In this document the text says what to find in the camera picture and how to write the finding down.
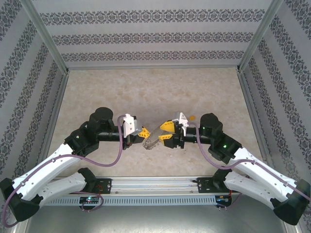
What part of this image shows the silver keyring chain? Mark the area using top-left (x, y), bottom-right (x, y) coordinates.
top-left (141, 125), bottom-right (163, 150)

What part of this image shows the controller board with green light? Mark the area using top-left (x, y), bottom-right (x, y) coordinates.
top-left (79, 196), bottom-right (101, 204)

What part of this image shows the grey metal base panel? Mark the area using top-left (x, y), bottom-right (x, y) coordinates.
top-left (14, 205), bottom-right (299, 233)

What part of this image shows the aluminium frame side bar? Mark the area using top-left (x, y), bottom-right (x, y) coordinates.
top-left (36, 71), bottom-right (70, 175)
top-left (237, 70), bottom-right (277, 175)

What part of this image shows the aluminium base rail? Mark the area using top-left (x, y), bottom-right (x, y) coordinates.
top-left (52, 176), bottom-right (234, 194)

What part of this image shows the aluminium frame cross bar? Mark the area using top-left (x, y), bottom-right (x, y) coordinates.
top-left (67, 64), bottom-right (241, 71)

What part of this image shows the grey slotted cable duct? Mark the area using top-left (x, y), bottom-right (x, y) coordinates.
top-left (40, 195), bottom-right (233, 207)

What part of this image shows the aluminium frame post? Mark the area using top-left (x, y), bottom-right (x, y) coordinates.
top-left (18, 0), bottom-right (70, 73)
top-left (237, 0), bottom-right (285, 73)

